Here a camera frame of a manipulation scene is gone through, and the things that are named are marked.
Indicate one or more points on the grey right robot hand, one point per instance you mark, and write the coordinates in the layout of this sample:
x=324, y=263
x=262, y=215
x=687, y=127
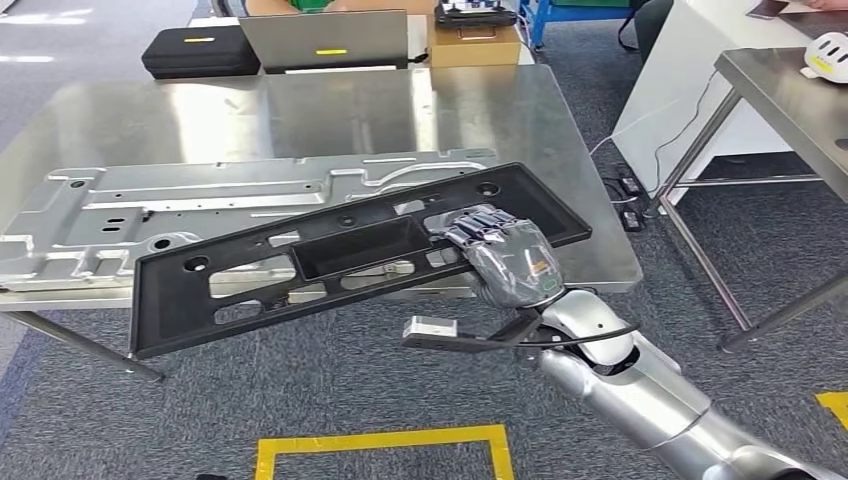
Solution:
x=513, y=265

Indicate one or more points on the long black plastic panel part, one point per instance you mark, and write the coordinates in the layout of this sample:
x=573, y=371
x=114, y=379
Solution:
x=172, y=318

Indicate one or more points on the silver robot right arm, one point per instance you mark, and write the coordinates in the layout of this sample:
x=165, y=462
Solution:
x=649, y=404

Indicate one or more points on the stainless steel workbench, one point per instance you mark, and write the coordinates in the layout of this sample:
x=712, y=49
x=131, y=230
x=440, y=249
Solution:
x=775, y=99
x=331, y=112

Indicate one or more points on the blue metal shelf rack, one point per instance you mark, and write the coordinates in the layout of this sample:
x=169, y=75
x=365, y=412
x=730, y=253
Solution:
x=583, y=13

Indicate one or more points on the black power adapter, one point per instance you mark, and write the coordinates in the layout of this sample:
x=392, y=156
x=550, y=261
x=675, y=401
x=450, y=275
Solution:
x=631, y=220
x=629, y=184

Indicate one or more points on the brown cardboard box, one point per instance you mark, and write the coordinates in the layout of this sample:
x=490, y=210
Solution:
x=474, y=50

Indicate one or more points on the yellow floor tape square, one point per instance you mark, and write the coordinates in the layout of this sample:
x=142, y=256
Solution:
x=836, y=405
x=371, y=438

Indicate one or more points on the white desk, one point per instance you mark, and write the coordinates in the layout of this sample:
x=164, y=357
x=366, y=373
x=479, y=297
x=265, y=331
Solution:
x=676, y=99

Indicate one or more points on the black handheld controller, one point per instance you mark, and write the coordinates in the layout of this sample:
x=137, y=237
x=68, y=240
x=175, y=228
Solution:
x=474, y=16

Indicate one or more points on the black backpack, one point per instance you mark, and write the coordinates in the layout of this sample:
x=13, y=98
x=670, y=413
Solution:
x=652, y=26

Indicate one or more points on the person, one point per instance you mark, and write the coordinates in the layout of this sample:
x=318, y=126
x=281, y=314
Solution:
x=828, y=4
x=371, y=5

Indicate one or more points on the grey laptop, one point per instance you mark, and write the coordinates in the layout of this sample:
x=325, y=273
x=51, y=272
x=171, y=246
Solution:
x=318, y=36

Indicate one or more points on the dark smartphone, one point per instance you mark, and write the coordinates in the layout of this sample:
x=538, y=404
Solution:
x=768, y=8

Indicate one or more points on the black zip carrying case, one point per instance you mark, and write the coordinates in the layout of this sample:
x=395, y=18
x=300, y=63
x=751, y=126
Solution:
x=199, y=56

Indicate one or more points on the white helmet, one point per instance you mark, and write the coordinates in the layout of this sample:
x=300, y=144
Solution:
x=828, y=56

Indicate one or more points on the dark laptop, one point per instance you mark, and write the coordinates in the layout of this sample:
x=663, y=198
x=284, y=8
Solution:
x=815, y=23

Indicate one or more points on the large silver stamped metal panel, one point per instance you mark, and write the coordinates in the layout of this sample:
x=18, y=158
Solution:
x=132, y=199

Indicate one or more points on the white table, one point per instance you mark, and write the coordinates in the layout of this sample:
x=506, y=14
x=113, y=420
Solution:
x=212, y=21

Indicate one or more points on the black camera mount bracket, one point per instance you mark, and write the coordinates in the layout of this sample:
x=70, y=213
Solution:
x=450, y=344

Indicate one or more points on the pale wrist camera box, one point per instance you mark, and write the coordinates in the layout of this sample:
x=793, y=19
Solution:
x=430, y=328

